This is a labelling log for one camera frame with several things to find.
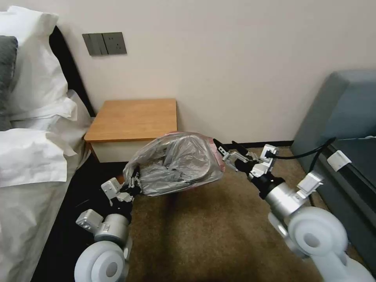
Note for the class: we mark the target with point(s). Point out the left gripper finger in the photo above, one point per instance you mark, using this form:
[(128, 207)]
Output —
[(137, 179), (128, 185)]

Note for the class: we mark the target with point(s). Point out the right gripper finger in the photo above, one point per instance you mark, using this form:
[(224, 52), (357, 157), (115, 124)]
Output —
[(235, 166), (235, 155)]

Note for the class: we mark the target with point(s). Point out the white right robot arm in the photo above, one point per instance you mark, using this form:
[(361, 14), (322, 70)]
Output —
[(317, 235)]

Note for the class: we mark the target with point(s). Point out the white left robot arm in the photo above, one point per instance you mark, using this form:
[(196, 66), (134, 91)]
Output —
[(100, 261)]

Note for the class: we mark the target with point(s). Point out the wooden nightstand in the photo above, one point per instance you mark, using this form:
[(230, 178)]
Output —
[(132, 120)]

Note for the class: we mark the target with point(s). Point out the black bed base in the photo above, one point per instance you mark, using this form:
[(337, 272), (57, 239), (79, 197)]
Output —
[(64, 205)]

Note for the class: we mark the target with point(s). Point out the white duvet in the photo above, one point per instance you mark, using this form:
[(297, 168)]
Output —
[(26, 164)]

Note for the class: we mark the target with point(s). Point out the grey blue sofa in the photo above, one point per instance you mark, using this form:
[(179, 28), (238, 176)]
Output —
[(340, 111)]

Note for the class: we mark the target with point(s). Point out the black headboard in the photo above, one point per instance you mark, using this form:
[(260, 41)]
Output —
[(70, 70)]

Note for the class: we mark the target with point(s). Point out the large white pillow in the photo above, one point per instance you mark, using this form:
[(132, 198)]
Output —
[(35, 64)]

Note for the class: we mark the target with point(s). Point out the grey pillow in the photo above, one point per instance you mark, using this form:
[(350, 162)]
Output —
[(6, 82)]

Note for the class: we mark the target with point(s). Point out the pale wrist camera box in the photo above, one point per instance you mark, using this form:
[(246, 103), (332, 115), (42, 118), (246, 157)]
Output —
[(265, 158), (110, 188)]

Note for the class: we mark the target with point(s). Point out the grey wall socket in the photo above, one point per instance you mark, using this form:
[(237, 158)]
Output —
[(115, 43)]

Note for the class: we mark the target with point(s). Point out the grey wall switch panel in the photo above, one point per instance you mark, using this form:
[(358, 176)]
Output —
[(92, 44)]

